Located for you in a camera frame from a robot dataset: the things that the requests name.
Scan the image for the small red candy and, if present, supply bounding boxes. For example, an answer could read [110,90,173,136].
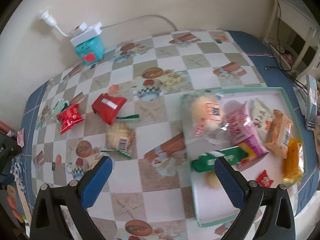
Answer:
[255,170,274,187]

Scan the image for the yellow orange snack bag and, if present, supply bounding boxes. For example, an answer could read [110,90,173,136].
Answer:
[283,137,304,185]

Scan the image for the shiny red snack bag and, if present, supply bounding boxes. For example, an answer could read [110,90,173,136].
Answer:
[56,103,84,134]

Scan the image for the orange cracker pack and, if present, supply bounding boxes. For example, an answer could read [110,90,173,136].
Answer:
[264,109,293,159]

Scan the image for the dark green snack pack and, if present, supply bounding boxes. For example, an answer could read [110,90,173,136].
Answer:
[191,146,248,173]

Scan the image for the pink snack bag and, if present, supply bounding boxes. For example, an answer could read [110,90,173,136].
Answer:
[225,102,268,159]

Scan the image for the red rectangular snack pack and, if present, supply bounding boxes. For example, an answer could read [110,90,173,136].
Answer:
[91,93,127,125]

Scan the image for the white floral snack packet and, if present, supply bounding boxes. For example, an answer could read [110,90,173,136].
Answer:
[250,98,273,140]

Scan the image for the cracker pack green ends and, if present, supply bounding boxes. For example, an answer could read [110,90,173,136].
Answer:
[100,114,139,159]

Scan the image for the small round bun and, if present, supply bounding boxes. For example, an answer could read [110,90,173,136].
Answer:
[204,171,222,189]

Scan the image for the pink packet on table edge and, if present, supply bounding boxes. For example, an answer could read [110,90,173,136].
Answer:
[16,129,24,147]

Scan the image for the mint green snack packet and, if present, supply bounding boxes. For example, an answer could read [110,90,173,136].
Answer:
[52,99,69,116]

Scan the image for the teal rimmed white tray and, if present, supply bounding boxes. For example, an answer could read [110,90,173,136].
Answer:
[180,87,302,228]

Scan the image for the teal storage box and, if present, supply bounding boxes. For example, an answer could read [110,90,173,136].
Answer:
[75,36,104,65]

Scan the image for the checkered tablecloth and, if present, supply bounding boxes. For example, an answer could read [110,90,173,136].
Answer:
[19,29,315,240]

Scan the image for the white power strip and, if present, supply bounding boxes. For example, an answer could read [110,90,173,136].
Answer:
[70,22,103,47]

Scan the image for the smartphone on stand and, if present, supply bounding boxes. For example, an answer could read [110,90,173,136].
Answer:
[306,74,318,131]

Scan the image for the white shelf unit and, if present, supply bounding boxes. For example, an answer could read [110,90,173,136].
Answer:
[263,0,319,81]

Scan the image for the white power cable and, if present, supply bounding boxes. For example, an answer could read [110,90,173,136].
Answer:
[38,10,179,38]

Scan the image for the black cable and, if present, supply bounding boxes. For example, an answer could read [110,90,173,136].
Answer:
[264,0,308,91]

